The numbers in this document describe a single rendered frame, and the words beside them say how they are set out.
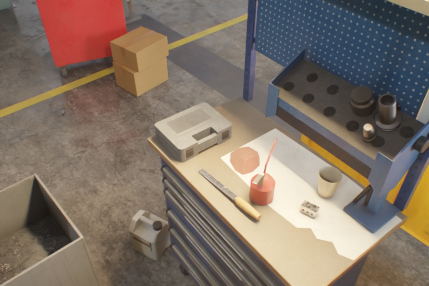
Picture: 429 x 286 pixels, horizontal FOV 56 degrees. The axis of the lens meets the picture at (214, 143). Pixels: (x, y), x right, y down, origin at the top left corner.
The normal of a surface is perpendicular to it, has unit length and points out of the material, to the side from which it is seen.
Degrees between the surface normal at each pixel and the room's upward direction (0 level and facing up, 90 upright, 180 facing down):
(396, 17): 90
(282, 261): 0
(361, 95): 27
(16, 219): 90
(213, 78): 0
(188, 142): 0
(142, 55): 90
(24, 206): 90
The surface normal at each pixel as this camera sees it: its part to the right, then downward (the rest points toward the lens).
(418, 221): -0.76, 0.43
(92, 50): 0.37, 0.62
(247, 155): -0.13, -0.83
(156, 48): 0.79, 0.41
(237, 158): -0.59, -0.48
